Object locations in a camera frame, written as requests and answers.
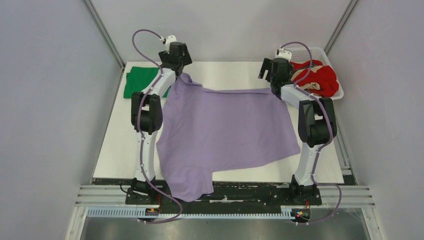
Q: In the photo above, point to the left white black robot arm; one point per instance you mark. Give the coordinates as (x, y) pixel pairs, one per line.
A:
(147, 119)

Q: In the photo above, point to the white slotted cable duct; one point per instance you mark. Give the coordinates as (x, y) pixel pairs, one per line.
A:
(143, 213)

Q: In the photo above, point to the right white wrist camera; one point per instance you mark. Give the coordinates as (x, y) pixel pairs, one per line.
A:
(283, 54)

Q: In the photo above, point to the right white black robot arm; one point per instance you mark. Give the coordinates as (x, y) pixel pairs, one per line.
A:
(316, 126)

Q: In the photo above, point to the white plastic laundry basket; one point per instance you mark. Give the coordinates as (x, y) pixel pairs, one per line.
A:
(301, 55)

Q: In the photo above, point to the folded green t shirt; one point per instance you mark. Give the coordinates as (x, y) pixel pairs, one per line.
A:
(138, 79)

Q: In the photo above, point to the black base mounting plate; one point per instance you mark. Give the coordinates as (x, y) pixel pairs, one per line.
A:
(227, 198)

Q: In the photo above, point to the red t shirt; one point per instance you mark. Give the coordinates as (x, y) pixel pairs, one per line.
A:
(326, 77)

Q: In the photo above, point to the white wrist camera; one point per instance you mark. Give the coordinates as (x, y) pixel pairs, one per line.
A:
(168, 40)
(283, 54)

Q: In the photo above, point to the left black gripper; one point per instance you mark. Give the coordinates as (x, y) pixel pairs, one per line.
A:
(186, 59)

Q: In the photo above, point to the aluminium frame rails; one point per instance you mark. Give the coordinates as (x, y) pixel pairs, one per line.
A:
(347, 212)

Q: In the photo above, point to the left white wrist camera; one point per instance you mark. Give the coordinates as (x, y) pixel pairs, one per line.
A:
(168, 40)

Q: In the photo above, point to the beige t shirt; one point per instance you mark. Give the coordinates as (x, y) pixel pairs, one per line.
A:
(311, 84)

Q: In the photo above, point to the purple t shirt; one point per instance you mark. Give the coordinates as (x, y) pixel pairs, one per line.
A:
(206, 131)

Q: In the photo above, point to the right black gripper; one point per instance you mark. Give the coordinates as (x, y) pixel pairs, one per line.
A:
(268, 65)

